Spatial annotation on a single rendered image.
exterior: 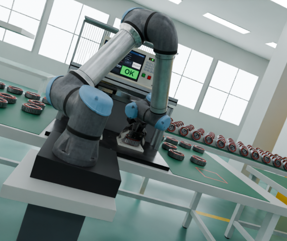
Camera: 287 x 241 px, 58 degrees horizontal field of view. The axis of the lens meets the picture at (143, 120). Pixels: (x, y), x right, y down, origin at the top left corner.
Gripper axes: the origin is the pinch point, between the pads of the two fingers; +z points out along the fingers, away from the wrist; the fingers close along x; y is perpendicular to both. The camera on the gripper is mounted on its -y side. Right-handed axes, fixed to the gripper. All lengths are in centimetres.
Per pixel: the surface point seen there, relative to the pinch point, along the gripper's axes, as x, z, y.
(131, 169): -0.3, -6.4, 26.8
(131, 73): -11.0, -25.9, -29.3
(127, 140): -2.7, -3.5, 4.2
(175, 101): 20.1, -21.3, -23.5
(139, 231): 41, 90, 2
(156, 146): 18.6, 4.7, -7.5
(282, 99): 294, 54, -286
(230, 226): 136, 91, -25
